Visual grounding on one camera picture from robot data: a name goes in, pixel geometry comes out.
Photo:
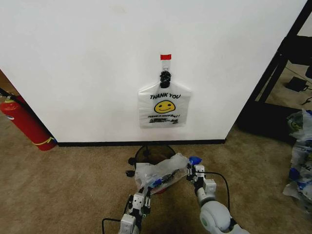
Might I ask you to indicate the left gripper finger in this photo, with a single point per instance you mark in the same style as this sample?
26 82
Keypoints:
130 202
147 201

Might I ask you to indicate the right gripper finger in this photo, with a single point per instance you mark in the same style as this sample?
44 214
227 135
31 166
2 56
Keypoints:
193 170
188 170

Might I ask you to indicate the clear plastic bag with rubbish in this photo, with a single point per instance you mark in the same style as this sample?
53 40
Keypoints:
158 170

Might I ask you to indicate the white smiley thank-you plastic bag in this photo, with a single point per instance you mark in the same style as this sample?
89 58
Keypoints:
165 117

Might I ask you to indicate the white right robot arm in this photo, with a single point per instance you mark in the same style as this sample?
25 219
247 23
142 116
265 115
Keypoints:
214 214

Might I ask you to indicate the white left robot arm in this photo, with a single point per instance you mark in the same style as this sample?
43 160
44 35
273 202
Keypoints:
129 225

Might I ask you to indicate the black mesh trash bin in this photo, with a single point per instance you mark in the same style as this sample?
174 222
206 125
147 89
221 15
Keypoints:
156 153

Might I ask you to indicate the crumpled plastic bag with blue print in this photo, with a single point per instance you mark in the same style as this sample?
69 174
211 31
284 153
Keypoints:
301 175

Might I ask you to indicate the crumpled plastic bag with green print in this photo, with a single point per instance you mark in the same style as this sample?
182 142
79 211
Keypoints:
301 124

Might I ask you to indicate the black binder clip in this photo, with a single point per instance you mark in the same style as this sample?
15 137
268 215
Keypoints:
132 161
129 173

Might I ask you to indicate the black baseboard strip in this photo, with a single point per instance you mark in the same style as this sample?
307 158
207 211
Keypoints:
141 142

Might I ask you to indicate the red tape strip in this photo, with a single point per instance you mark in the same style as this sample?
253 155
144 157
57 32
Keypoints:
166 57

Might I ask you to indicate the red fire extinguisher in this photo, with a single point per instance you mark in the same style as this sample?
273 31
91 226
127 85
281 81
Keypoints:
26 124

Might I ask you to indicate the black power adapter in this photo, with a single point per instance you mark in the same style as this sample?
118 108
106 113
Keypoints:
296 84

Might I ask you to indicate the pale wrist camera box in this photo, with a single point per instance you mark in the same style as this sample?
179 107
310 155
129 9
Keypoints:
200 171
138 201

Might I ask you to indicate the black metal frame shelf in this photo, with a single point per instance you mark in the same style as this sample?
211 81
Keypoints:
265 97

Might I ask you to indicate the clear adhesive wall hook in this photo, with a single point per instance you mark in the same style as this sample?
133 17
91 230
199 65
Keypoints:
165 64

